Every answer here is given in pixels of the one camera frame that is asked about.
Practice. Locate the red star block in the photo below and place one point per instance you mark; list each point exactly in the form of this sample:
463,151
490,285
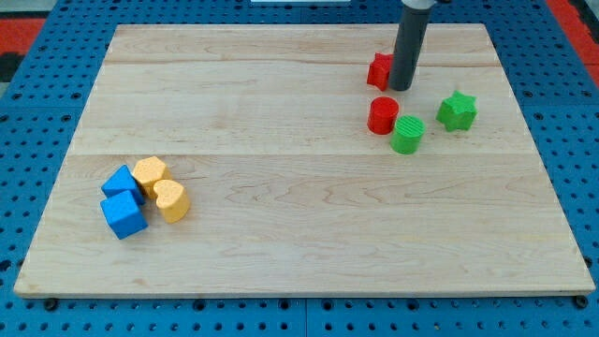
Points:
379,70

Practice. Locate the green star block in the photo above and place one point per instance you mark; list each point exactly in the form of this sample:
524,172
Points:
457,112

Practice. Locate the light wooden board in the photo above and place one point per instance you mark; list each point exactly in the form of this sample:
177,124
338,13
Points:
291,194

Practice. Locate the red cylinder block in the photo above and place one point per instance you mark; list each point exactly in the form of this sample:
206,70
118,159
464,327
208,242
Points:
382,115

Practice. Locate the green cylinder block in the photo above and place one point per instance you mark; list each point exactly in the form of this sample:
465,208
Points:
407,134

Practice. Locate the yellow heart block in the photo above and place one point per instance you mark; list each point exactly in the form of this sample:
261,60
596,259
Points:
171,200

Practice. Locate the yellow hexagon block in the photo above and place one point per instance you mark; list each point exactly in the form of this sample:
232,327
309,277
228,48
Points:
147,172

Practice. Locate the blue triangular block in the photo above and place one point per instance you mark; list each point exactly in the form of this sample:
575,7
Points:
122,180

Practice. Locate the blue cube block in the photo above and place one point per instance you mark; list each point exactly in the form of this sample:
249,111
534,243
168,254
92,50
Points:
123,215

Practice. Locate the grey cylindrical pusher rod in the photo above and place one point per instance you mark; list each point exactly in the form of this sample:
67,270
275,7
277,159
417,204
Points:
411,31

